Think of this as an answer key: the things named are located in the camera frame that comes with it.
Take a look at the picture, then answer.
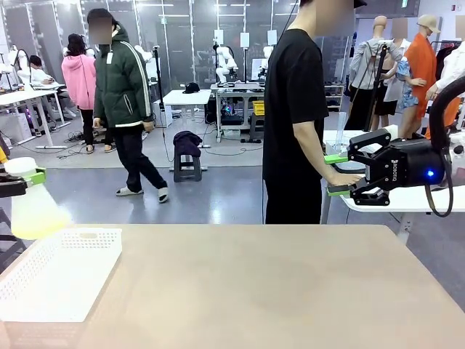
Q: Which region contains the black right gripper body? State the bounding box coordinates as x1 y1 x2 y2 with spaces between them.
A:
366 140 446 190

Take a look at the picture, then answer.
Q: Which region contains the clear plastic graduated cylinder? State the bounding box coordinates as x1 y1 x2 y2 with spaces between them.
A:
337 111 348 147

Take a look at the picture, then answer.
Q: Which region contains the translucent plastic conical flask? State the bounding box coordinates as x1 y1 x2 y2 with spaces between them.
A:
3 156 73 241

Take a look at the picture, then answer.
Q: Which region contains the person's right forearm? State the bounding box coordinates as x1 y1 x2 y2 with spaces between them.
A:
296 143 341 181

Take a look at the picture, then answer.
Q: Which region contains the person's right hand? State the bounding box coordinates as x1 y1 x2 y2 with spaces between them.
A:
326 170 364 187

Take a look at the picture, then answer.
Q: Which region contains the white side table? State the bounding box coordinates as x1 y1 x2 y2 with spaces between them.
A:
321 129 465 214

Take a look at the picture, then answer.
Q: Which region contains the white shoe shelf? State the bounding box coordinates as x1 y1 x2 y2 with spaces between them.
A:
323 82 345 112

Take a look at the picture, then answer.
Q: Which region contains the black tripod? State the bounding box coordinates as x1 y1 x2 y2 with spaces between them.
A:
361 39 390 132

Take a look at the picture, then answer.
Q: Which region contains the person in floral shirt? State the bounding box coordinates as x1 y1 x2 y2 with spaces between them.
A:
373 17 419 132

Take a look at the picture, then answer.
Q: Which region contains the mannequin in grey shirt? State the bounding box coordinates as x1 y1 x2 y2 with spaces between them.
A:
344 15 405 132

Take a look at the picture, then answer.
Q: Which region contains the person in black t-shirt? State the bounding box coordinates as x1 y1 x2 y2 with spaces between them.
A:
262 0 364 225

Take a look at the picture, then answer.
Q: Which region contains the white long desk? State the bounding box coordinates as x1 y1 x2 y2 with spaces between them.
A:
0 87 70 150

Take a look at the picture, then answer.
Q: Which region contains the mannequin in orange trousers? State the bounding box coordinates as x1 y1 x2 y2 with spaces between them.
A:
424 36 465 141

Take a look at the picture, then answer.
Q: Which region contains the seated person in white shirt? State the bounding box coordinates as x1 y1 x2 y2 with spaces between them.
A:
28 54 63 90

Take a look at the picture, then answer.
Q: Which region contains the person in pink hoodie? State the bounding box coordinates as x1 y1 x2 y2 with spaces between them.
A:
60 33 98 154

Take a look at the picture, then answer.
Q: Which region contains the person in green jacket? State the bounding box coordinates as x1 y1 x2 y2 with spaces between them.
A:
86 9 171 204

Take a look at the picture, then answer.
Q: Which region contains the white computer tower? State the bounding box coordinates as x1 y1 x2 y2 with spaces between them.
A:
155 100 174 128

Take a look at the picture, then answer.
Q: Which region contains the dark grey step stool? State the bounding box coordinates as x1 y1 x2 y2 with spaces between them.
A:
173 148 203 182

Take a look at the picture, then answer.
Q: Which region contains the dark crumpled clothing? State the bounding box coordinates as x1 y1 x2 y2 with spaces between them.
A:
173 130 203 158

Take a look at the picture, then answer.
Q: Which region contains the black pole stand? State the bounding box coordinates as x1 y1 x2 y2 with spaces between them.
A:
152 45 166 128

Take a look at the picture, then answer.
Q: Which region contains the white standing desk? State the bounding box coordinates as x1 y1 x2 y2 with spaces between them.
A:
163 89 212 172

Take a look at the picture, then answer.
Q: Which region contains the black right arm hose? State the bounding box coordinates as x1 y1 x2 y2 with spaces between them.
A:
424 75 465 219

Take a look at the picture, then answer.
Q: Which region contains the metal frame workbench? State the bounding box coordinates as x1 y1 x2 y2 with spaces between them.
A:
210 82 267 143

